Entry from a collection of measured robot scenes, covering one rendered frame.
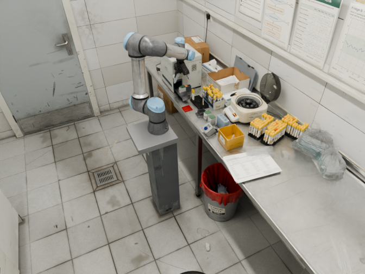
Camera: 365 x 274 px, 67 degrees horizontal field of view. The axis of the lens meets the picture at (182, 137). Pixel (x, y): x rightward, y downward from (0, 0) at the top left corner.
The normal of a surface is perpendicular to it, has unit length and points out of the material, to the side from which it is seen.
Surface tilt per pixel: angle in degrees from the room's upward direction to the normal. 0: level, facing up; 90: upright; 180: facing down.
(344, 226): 0
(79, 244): 0
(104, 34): 90
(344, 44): 95
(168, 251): 0
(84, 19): 90
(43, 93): 90
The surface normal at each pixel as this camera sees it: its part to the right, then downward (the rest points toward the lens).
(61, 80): 0.43, 0.59
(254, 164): -0.03, -0.76
